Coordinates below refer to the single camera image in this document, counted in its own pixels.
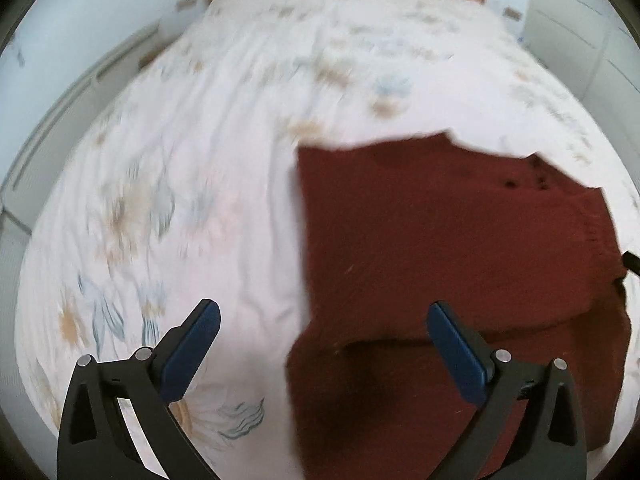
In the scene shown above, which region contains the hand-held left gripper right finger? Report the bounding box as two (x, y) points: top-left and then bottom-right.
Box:
(425, 301), (587, 480)

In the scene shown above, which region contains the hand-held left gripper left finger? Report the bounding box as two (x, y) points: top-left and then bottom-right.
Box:
(57, 298), (222, 480)

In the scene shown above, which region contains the dark red knitted sweater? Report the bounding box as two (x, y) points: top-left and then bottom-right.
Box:
(286, 130), (634, 480)

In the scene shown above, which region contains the bed with floral white duvet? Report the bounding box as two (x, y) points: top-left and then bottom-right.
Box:
(14, 0), (640, 480)

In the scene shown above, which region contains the white wardrobe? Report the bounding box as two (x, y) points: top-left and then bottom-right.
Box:
(520, 0), (640, 128)

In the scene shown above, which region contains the white louvered cabinet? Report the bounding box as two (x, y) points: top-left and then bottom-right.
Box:
(0, 25), (162, 241)

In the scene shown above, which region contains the wooden nightstand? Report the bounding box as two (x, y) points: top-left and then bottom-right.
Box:
(137, 44), (167, 69)

